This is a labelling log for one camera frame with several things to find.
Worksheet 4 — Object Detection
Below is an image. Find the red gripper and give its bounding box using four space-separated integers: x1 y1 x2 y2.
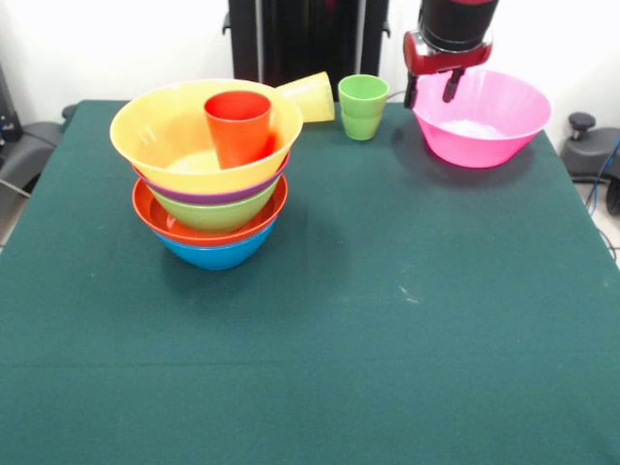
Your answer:
402 27 495 110

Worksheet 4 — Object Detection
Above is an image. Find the pink plastic bowl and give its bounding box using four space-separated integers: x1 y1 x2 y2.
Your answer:
410 67 554 170

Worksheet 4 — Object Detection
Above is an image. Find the yellow plastic cup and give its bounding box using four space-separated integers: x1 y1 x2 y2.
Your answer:
276 71 336 124

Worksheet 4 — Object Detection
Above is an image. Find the red plastic cup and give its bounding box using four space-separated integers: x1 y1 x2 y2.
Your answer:
203 90 273 171

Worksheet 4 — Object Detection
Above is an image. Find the purple plastic bowl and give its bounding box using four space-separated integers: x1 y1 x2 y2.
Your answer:
131 150 292 205

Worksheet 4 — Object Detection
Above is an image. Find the green plastic bowl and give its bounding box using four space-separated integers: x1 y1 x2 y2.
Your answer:
148 176 283 234

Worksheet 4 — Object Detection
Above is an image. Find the large blue plastic bowl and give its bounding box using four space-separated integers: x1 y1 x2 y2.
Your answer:
153 217 277 271

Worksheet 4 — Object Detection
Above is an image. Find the orange plastic bowl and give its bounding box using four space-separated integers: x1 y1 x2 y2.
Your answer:
108 77 305 196

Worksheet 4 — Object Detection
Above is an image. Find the red-orange plastic bowl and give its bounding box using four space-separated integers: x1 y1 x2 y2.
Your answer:
131 172 290 247

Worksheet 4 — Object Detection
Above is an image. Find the green plastic cup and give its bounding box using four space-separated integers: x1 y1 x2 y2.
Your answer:
337 74 390 142

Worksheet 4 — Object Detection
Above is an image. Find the black chair base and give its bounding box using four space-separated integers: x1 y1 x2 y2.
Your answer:
561 111 620 217

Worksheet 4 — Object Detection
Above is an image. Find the dark green tablecloth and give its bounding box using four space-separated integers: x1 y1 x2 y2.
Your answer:
0 100 620 465

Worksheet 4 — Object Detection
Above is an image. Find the grey chair base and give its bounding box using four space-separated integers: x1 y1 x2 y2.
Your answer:
0 120 64 195

